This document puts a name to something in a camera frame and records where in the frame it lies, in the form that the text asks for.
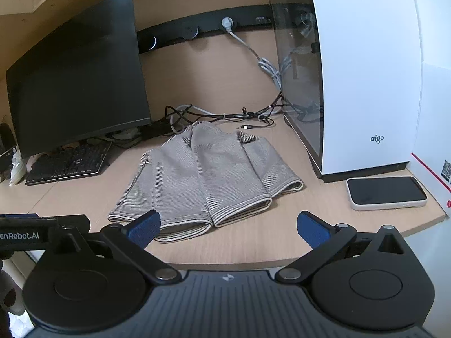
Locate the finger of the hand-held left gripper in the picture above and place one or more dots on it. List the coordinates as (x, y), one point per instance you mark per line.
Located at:
(24, 222)

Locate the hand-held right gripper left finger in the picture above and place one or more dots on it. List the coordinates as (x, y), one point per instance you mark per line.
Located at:
(144, 229)

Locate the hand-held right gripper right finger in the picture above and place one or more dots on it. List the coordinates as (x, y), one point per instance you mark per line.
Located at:
(312, 230)

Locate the black white striped garment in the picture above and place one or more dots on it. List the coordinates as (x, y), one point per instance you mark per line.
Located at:
(211, 169)

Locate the brown and white plush item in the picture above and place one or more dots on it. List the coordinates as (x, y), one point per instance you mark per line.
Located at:
(10, 295)

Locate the black keyboard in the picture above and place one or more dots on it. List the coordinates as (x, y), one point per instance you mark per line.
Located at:
(67, 163)

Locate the smartphone in white case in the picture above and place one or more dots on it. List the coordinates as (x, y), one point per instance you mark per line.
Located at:
(385, 190)

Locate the black power adapter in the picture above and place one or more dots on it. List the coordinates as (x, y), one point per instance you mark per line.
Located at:
(155, 130)

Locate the white cardboard box red trim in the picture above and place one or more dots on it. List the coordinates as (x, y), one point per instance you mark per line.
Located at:
(430, 172)

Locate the black computer monitor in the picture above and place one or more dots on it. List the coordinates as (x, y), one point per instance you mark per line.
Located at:
(77, 70)

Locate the white computer case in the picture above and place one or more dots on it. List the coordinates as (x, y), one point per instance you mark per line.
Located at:
(366, 77)

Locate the black power socket rail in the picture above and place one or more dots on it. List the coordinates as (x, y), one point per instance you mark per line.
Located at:
(169, 33)

